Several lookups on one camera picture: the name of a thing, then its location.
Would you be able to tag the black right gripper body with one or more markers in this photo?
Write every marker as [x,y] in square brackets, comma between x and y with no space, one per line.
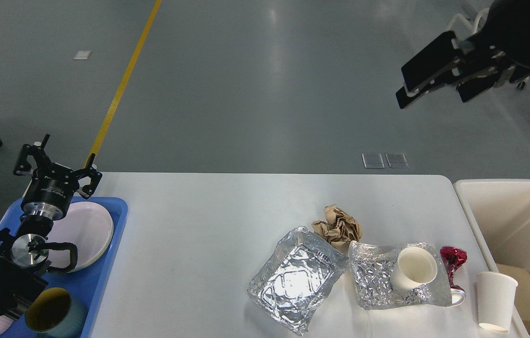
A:
[481,68]

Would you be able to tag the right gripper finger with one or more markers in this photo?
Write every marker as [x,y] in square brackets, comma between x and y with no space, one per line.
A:
[443,53]
[419,82]

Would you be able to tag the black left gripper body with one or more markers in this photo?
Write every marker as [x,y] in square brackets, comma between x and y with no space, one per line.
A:
[48,197]

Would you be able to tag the pink plate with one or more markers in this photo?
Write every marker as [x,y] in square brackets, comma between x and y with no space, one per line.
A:
[87,225]

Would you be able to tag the dark teal mug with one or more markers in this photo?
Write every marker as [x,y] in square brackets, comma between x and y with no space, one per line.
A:
[56,313]

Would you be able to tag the brown paper bag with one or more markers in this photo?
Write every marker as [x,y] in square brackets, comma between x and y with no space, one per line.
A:
[522,297]

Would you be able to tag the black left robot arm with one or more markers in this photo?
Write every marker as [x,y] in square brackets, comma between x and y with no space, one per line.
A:
[27,255]

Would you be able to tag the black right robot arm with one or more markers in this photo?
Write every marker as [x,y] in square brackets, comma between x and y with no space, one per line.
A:
[507,27]

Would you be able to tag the white chair right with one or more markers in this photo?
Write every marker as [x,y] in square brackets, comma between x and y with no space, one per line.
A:
[472,22]

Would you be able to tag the floor outlet plates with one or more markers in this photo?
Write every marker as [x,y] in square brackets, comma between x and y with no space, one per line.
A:
[380,161]

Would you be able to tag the white paper on floor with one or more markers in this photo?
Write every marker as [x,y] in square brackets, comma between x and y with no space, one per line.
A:
[82,55]

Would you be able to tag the crumpled brown paper ball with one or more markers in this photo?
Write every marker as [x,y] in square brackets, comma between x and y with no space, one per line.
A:
[338,229]

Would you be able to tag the red foil wrapper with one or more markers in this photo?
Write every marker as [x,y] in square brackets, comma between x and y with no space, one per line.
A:
[453,259]

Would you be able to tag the paper cup in foil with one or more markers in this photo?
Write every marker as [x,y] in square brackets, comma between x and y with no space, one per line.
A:
[414,267]

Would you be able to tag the small foil tray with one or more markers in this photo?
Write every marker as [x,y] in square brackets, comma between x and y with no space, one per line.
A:
[371,267]

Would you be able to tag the beige plastic bin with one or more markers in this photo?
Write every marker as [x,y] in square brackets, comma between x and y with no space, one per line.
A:
[498,211]

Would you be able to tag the large foil tray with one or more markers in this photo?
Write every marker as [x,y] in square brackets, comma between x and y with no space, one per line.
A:
[297,278]

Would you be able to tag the white paper cup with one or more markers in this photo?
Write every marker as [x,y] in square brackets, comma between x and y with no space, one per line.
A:
[495,301]

